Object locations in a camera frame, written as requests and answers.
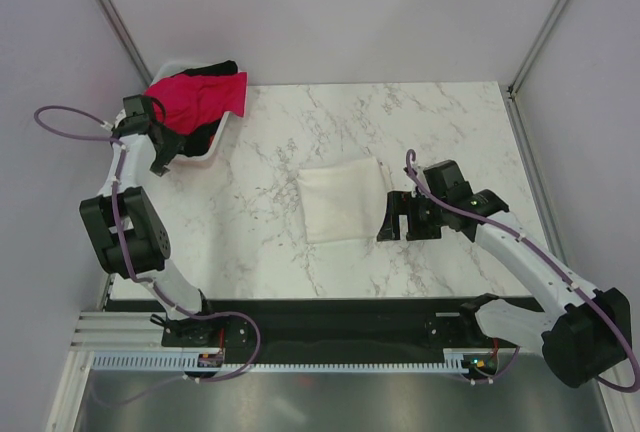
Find aluminium frame post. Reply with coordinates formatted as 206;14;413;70
506;0;572;97
95;0;153;85

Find white plastic basket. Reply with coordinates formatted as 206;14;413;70
112;62;238;167

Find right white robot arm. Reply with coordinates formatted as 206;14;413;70
377;150;639;393

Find white slotted cable duct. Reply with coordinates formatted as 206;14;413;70
91;350;496;374

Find right aluminium frame post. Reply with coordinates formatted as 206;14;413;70
506;0;572;97

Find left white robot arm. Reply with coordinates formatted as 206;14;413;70
79;95;220;345

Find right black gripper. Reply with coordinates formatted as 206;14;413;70
376;190;448;241

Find left aluminium frame post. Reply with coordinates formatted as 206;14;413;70
95;0;153;85

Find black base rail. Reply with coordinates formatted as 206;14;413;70
159;296;546;368

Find black t-shirt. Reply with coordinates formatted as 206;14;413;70
174;60;239;162

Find red t-shirt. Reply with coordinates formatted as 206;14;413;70
145;72;248;135

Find white t-shirt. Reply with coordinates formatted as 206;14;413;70
296;157;392;244

